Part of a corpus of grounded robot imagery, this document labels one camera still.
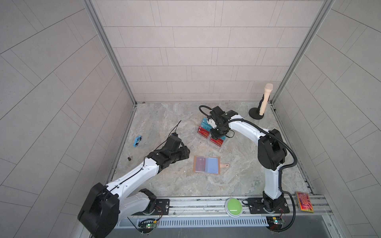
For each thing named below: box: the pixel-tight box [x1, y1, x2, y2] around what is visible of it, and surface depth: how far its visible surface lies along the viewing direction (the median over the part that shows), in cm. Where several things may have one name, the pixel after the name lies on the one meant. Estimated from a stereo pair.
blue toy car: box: [132, 135, 143, 148], surface depth 93 cm
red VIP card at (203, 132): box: [197, 125, 210, 139], surface depth 96 cm
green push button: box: [224, 197, 243, 218], surface depth 71 cm
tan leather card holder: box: [192, 155, 230, 175], surface depth 86 cm
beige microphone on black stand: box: [249, 83, 274, 120], surface depth 96 cm
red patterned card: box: [296, 191, 315, 213], surface depth 72 cm
